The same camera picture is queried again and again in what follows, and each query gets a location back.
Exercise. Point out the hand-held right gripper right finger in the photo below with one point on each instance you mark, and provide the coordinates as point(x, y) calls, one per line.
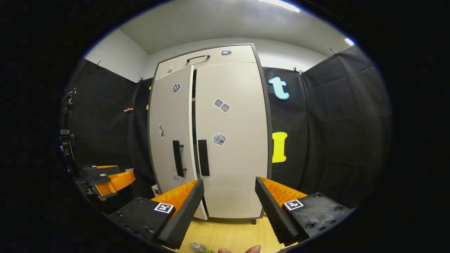
point(272, 214)

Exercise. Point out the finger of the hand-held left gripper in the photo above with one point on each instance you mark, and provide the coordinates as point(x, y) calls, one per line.
point(116, 182)
point(102, 169)

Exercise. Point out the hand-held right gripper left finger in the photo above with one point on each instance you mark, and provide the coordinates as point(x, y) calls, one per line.
point(184, 218)

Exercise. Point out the clear bottle with green label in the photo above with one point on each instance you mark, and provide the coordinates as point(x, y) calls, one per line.
point(200, 248)

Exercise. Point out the white cabinet door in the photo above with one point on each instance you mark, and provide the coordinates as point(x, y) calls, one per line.
point(168, 105)
point(239, 168)

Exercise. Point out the grey and white cabinet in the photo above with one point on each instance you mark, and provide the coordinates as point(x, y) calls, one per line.
point(270, 147)

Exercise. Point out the white cabinet drawer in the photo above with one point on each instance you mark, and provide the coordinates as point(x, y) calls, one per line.
point(239, 56)

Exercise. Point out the metal stand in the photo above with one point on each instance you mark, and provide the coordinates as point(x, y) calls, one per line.
point(66, 140)

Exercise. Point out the small ceiling light panel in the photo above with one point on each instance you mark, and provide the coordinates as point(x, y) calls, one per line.
point(349, 41)

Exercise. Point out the long ceiling light panel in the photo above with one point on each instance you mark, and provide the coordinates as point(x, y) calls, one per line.
point(281, 5)

